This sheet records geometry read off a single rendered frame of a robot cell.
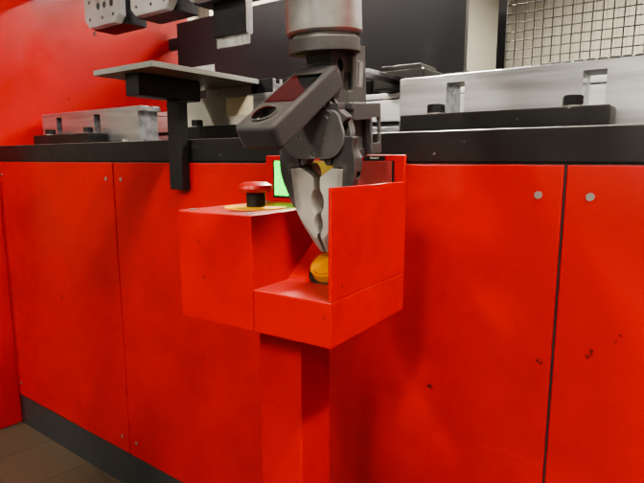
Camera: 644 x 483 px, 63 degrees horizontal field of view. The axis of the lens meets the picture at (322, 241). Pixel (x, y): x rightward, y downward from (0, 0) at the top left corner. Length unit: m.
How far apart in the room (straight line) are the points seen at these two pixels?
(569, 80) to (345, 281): 0.49
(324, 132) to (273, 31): 1.34
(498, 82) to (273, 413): 0.58
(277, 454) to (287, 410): 0.06
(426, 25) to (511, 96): 0.71
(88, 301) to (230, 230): 0.97
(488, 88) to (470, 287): 0.31
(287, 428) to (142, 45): 1.73
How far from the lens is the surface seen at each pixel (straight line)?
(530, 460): 0.83
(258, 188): 0.59
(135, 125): 1.45
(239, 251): 0.54
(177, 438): 1.32
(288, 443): 0.64
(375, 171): 0.61
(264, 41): 1.86
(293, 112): 0.47
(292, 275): 0.58
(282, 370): 0.61
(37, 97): 1.91
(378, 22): 1.61
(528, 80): 0.86
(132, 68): 1.02
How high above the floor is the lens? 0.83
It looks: 9 degrees down
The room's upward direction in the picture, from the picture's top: straight up
